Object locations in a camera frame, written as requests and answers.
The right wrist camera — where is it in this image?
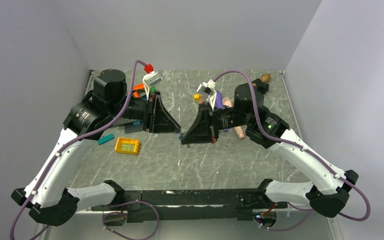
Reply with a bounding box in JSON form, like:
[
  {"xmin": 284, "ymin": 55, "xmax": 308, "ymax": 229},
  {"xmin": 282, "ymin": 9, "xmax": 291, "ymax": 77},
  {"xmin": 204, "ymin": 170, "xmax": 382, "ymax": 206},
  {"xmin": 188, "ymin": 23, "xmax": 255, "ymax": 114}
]
[{"xmin": 196, "ymin": 79, "xmax": 217, "ymax": 110}]

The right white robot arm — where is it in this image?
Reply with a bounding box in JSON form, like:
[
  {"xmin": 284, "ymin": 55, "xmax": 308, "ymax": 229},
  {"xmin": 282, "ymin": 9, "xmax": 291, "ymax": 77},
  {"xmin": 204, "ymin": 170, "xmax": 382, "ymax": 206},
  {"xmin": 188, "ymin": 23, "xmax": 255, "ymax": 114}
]
[{"xmin": 181, "ymin": 83, "xmax": 359, "ymax": 218}]

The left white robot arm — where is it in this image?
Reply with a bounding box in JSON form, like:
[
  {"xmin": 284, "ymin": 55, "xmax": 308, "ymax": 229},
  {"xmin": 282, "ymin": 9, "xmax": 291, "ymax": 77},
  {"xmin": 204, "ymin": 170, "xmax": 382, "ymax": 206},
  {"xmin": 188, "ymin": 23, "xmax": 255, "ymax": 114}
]
[{"xmin": 11, "ymin": 69, "xmax": 181, "ymax": 227}]

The purple microphone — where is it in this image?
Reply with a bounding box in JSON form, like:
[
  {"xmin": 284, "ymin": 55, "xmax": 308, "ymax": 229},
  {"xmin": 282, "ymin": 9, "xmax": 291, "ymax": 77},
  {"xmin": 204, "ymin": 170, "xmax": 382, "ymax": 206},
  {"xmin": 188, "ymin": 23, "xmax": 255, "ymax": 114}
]
[{"xmin": 215, "ymin": 90, "xmax": 226, "ymax": 118}]

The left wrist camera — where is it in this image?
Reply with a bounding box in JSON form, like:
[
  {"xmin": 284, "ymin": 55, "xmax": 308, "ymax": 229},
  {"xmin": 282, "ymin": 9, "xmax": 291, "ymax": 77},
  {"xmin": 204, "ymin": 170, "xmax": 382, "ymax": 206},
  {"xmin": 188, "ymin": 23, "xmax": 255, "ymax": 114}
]
[{"xmin": 142, "ymin": 71, "xmax": 164, "ymax": 100}]

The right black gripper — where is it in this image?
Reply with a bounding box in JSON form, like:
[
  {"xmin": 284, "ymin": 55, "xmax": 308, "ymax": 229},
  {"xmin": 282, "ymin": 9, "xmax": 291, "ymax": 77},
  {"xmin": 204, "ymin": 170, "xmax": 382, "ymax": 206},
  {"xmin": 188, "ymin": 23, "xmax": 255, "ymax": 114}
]
[{"xmin": 181, "ymin": 101, "xmax": 252, "ymax": 144}]

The black microphone stand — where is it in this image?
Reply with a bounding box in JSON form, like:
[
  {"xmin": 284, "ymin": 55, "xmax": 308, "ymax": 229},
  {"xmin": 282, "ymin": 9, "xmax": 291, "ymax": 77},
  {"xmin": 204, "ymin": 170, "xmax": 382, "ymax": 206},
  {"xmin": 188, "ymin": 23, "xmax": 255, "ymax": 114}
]
[{"xmin": 252, "ymin": 79, "xmax": 270, "ymax": 95}]

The teal lego brick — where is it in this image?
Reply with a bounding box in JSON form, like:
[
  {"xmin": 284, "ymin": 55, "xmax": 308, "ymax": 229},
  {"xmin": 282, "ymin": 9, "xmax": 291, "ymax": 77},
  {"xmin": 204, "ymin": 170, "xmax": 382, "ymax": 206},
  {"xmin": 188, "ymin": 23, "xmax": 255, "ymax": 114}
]
[{"xmin": 98, "ymin": 133, "xmax": 115, "ymax": 145}]

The dark grey lego baseplate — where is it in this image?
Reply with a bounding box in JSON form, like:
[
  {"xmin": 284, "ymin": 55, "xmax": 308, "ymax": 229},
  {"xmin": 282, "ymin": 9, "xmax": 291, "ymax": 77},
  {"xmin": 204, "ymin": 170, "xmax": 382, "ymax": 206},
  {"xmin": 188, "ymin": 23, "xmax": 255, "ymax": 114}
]
[{"xmin": 112, "ymin": 117, "xmax": 143, "ymax": 134}]

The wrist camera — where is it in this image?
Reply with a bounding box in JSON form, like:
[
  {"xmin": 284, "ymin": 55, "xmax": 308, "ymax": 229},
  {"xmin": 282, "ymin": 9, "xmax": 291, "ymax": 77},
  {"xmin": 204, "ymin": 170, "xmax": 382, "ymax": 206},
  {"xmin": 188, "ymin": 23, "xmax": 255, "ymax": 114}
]
[
  {"xmin": 142, "ymin": 71, "xmax": 164, "ymax": 100},
  {"xmin": 196, "ymin": 79, "xmax": 217, "ymax": 110}
]

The pink microphone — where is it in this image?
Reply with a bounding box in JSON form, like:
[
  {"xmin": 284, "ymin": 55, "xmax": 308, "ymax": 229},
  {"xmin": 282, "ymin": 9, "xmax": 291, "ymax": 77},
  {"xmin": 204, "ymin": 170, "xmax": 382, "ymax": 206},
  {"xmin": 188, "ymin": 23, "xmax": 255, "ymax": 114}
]
[{"xmin": 222, "ymin": 97, "xmax": 245, "ymax": 140}]

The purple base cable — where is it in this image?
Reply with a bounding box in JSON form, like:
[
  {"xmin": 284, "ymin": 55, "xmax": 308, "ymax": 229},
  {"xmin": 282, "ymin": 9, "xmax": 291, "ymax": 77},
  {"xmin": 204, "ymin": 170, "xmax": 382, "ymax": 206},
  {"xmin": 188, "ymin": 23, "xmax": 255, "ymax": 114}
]
[{"xmin": 101, "ymin": 200, "xmax": 160, "ymax": 240}]

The gold microphone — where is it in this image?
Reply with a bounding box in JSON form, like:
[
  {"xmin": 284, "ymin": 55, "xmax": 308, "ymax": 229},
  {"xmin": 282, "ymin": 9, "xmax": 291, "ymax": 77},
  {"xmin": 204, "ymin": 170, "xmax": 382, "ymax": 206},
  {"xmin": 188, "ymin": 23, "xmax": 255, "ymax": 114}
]
[{"xmin": 256, "ymin": 73, "xmax": 272, "ymax": 83}]

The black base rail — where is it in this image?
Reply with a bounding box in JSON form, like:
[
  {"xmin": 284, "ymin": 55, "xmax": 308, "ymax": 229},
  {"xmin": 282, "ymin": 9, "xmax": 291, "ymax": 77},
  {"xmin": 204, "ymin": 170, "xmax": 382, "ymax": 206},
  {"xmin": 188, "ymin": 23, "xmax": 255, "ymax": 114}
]
[{"xmin": 91, "ymin": 188, "xmax": 288, "ymax": 223}]

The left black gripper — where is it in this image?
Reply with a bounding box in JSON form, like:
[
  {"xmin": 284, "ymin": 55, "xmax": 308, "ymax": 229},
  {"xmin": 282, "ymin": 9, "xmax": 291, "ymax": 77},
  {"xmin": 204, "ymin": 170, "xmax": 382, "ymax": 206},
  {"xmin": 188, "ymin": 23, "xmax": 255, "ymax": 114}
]
[{"xmin": 109, "ymin": 90, "xmax": 182, "ymax": 134}]

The orange lego arch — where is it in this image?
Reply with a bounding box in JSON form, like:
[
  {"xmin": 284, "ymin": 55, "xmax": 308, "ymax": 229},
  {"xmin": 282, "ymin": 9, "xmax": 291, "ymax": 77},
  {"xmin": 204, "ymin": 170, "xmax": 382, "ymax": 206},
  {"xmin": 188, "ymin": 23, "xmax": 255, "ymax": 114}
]
[{"xmin": 132, "ymin": 83, "xmax": 146, "ymax": 99}]

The yellow cube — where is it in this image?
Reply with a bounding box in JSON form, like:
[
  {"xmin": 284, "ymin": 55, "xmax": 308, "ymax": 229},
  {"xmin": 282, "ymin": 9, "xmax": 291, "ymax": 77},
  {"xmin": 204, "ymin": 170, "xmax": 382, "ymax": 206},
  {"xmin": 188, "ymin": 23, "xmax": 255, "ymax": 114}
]
[{"xmin": 193, "ymin": 94, "xmax": 200, "ymax": 101}]

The orange lego window piece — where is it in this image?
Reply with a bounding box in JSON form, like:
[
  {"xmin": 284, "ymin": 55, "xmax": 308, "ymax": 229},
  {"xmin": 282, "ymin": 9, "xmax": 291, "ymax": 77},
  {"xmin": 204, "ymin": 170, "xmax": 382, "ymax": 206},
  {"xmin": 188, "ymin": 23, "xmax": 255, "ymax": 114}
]
[{"xmin": 114, "ymin": 137, "xmax": 141, "ymax": 155}]

